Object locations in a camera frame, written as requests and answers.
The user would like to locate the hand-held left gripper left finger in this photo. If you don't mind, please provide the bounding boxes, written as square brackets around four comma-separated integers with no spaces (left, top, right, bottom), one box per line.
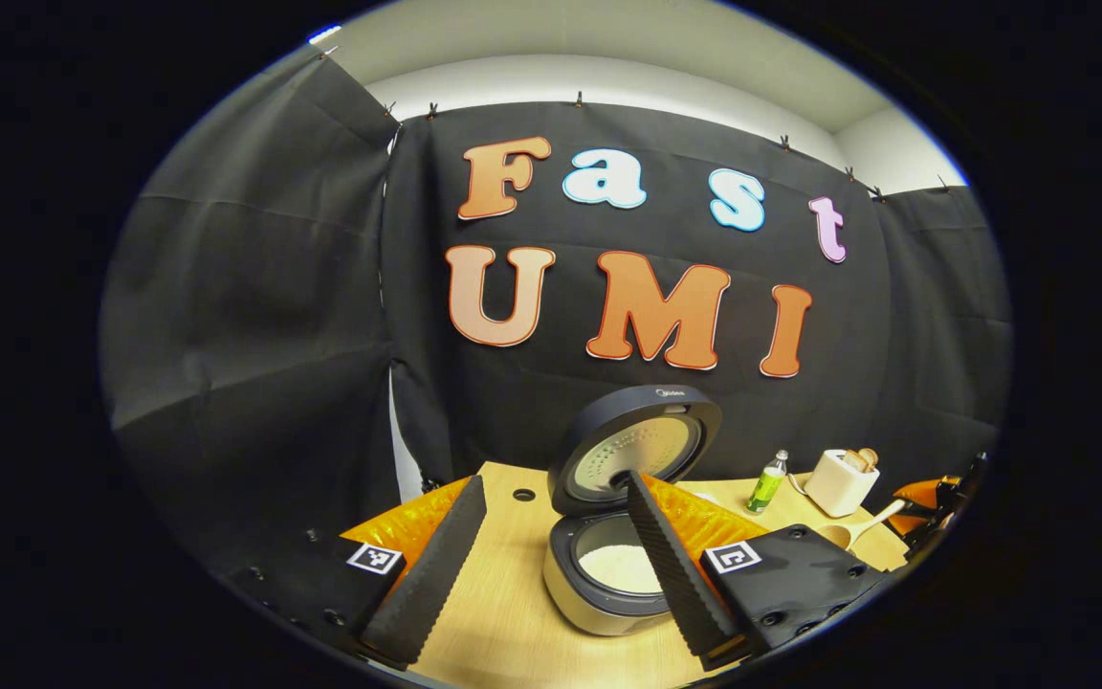
[226,475,489,671]

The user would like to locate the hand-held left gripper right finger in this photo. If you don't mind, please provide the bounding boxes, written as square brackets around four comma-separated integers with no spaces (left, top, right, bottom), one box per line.
[626,470,899,671]

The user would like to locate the wooden spoon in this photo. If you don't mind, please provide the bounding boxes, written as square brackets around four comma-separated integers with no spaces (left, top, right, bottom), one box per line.
[817,500,908,551]

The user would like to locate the dark grey rice cooker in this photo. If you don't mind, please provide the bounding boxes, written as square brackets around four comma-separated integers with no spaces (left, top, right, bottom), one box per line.
[541,385,724,637]

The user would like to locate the white toaster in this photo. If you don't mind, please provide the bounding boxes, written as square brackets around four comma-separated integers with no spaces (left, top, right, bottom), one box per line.
[804,449,882,519]

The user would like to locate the green plastic bottle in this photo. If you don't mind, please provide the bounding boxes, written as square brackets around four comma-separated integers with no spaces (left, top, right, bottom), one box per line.
[745,450,789,515]

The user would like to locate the black backdrop cloth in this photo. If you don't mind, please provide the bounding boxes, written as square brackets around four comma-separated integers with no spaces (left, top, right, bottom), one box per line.
[99,43,1013,575]

